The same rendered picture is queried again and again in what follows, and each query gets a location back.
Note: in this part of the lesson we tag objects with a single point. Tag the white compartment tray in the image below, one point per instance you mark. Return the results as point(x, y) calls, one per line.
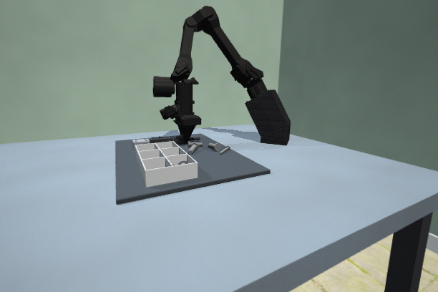
point(158, 159)

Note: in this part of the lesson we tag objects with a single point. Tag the grey clevis fork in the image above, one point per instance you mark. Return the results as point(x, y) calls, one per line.
point(180, 139)

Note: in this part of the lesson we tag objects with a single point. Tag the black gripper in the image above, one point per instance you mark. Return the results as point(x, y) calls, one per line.
point(187, 122)

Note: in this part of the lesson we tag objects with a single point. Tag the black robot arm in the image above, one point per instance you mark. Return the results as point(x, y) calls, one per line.
point(243, 71)

